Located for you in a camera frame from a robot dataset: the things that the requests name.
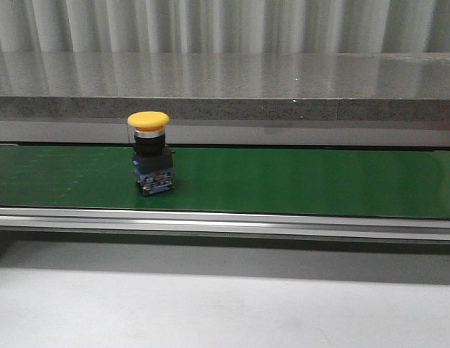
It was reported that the yellow button front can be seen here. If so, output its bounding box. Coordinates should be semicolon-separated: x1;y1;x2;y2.
128;111;175;196

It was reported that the aluminium conveyor frame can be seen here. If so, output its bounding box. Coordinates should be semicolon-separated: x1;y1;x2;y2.
0;207;450;243

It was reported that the grey granite counter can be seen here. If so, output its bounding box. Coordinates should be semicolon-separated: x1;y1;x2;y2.
0;52;450;148

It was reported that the green conveyor belt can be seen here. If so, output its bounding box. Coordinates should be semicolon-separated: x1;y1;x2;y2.
0;145;450;219

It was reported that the white curtain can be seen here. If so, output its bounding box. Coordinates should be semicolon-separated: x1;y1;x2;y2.
0;1;450;54

